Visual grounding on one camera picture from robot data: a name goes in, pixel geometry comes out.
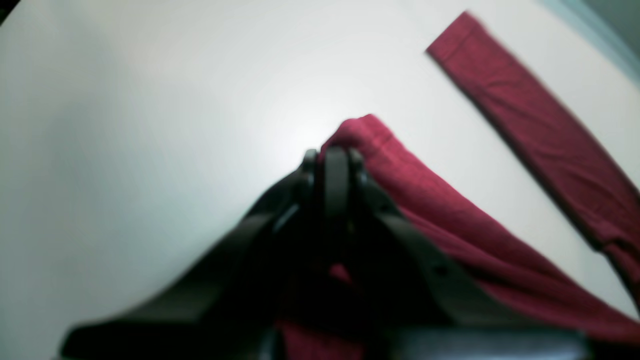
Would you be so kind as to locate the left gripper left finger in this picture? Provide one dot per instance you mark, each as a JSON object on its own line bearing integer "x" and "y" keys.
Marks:
{"x": 225, "y": 306}

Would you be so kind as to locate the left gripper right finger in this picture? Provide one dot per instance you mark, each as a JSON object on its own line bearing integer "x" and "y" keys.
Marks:
{"x": 420, "y": 304}

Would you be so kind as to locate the dark red t-shirt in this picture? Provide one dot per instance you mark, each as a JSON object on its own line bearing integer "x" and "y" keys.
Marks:
{"x": 567, "y": 161}

